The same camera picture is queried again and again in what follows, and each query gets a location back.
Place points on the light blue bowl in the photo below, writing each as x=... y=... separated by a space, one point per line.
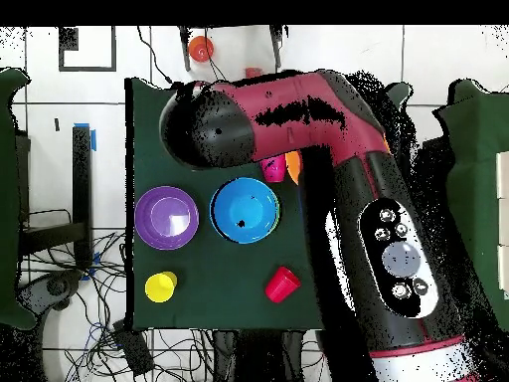
x=244 y=207

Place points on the green bowl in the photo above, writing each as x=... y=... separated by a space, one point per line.
x=278 y=213

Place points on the short crimson cup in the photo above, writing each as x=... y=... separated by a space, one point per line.
x=273 y=171

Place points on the large orange bowl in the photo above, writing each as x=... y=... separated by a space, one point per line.
x=293 y=165

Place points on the tall red cup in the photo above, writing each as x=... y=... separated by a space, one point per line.
x=281 y=285

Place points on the purple bowl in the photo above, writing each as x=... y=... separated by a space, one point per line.
x=166 y=218

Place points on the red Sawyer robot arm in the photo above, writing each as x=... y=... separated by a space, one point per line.
x=318 y=99

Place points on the dark green tablecloth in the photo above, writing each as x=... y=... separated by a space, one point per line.
x=218 y=278

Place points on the yellow cup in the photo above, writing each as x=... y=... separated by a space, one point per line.
x=159 y=288

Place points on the orange-red cup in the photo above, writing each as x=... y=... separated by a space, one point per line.
x=252 y=72

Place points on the small orange bowl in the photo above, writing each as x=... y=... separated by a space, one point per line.
x=201 y=48

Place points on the blue tape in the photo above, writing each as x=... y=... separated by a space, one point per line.
x=93 y=139

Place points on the black power box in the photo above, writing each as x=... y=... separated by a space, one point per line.
x=133 y=350

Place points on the green cloth covered table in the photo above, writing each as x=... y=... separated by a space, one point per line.
x=485 y=159
x=8 y=199

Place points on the white boxes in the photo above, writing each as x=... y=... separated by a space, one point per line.
x=504 y=179

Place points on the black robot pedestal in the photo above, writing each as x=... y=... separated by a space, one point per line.
x=258 y=358

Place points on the black metal table frame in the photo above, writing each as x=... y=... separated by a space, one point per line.
x=81 y=179

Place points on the black square frame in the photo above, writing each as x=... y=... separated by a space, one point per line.
x=67 y=39

